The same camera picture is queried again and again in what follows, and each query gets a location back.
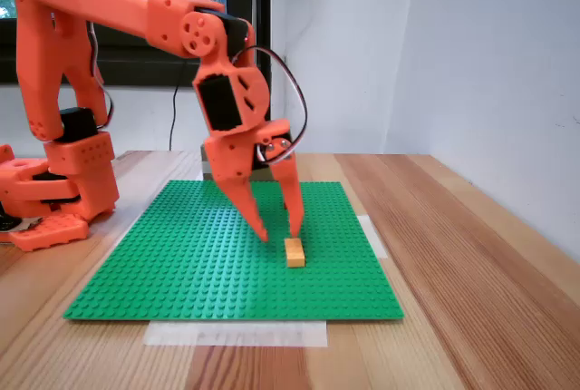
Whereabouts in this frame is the black hanging cable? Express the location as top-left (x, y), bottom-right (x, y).
top-left (169, 0), bottom-right (210, 151)

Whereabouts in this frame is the yellow lego block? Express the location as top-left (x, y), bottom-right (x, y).
top-left (284, 238), bottom-right (306, 268)

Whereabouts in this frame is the green lego baseplate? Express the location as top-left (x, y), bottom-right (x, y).
top-left (63, 180), bottom-right (405, 322)

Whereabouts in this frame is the black window frame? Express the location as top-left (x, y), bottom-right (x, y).
top-left (0, 0), bottom-right (254, 87)

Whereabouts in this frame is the open cardboard box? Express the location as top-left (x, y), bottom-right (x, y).
top-left (200, 142), bottom-right (273, 182)

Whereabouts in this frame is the masking tape strip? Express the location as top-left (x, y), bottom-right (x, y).
top-left (356, 214), bottom-right (390, 260)
top-left (143, 318), bottom-right (328, 348)

